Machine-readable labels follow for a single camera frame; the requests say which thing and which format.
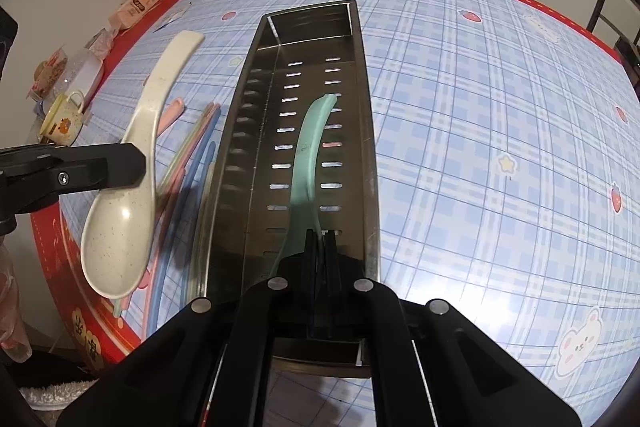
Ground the blue plaid tablecloth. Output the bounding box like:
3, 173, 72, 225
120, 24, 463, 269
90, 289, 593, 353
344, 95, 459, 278
30, 0, 640, 427

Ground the pink chopstick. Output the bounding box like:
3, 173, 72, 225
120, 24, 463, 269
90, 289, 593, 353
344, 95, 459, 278
161, 103, 216, 188

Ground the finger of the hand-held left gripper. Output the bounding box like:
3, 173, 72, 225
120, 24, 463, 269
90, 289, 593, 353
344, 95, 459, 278
0, 143, 147, 214

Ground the green spoon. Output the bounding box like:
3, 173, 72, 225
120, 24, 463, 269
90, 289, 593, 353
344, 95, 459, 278
267, 93, 341, 279

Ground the white shaggy mat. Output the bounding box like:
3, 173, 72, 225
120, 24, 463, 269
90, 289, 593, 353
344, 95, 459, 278
20, 378, 99, 411

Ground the clear snack bag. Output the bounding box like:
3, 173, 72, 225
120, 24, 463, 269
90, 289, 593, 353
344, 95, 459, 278
29, 46, 69, 100

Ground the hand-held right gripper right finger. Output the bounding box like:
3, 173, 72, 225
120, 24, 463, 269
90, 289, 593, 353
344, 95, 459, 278
324, 231, 584, 427

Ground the perforated steel utensil tray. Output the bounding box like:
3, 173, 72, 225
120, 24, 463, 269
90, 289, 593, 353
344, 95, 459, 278
192, 0, 384, 380

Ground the yellow printed mug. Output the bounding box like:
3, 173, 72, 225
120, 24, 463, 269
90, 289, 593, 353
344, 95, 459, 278
39, 90, 86, 146

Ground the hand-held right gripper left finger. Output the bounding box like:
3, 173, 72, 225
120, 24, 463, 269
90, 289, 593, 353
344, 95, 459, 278
57, 231, 319, 427

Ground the beige speckled spoon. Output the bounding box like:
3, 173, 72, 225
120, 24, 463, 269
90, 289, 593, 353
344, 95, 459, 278
80, 30, 206, 300

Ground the black metal chair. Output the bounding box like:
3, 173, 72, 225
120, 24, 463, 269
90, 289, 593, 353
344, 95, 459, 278
585, 0, 640, 74

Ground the beige chopstick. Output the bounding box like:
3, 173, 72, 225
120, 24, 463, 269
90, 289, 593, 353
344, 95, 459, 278
165, 104, 219, 182

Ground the pink packet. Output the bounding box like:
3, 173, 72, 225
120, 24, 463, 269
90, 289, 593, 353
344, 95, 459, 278
117, 0, 157, 30

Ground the white plastic container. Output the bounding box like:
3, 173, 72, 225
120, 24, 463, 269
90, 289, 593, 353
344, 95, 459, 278
61, 49, 106, 108

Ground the pink plastic bag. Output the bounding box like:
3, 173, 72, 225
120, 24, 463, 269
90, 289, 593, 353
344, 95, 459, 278
0, 241, 32, 364

